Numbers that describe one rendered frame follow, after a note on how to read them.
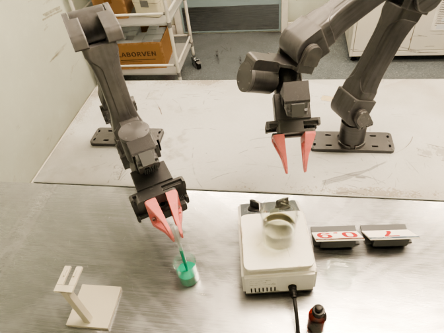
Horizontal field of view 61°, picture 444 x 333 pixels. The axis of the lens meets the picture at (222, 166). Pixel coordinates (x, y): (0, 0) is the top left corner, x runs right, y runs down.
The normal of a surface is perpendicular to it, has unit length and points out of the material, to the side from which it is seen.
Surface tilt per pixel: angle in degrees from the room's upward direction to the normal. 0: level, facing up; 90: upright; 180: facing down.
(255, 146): 0
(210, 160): 0
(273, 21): 90
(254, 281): 90
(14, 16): 90
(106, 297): 0
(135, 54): 91
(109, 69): 72
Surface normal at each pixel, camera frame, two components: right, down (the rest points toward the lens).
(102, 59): 0.36, 0.36
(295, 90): -0.07, -0.08
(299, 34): -0.47, -0.51
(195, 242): -0.10, -0.71
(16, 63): 0.99, 0.04
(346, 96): -0.88, 0.01
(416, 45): -0.14, 0.70
